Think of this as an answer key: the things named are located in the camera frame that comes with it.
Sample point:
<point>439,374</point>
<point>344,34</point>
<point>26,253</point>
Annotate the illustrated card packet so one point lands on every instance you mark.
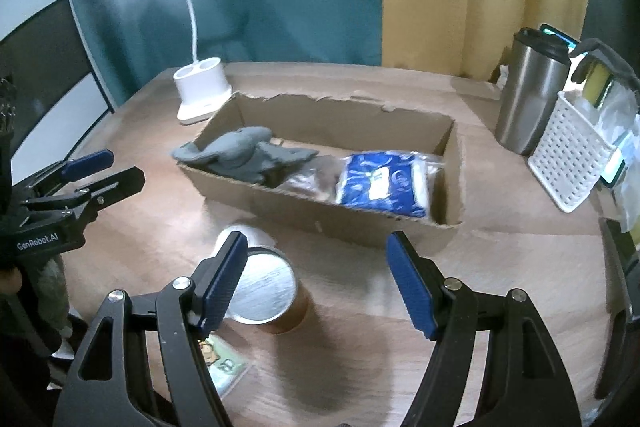
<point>227,364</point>

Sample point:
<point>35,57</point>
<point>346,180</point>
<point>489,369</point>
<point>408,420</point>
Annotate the blue tissue packet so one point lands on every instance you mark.
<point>375,182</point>

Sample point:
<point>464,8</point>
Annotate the steel travel tumbler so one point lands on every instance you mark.
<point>525,102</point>

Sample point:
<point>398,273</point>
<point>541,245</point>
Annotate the smartphone with lit screen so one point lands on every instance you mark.
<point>559,34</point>

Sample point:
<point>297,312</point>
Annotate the round metal can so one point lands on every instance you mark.
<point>265,287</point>

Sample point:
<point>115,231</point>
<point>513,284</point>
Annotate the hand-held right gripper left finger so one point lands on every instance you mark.
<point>222,282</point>

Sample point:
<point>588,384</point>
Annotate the person's left forearm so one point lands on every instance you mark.
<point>52,292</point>

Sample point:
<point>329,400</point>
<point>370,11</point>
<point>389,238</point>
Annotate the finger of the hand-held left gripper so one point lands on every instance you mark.
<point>90,161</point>
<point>117,184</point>

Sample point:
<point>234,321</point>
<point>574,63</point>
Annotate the cardboard box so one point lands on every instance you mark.
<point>325,119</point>

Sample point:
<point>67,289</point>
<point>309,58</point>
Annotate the clear plastic packet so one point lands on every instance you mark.
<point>310,182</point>

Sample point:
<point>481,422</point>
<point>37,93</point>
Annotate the grey plush shark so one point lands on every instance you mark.
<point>235,152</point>

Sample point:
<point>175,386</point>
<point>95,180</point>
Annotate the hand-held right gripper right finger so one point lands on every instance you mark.
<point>411,287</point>

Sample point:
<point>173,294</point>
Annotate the white desk lamp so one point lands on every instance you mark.
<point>202,92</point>

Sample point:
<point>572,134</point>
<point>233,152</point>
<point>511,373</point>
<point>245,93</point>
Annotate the yellow sponge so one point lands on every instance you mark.
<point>597,82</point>

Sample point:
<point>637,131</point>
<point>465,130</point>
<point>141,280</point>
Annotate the white perforated plastic basket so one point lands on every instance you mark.
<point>565,157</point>

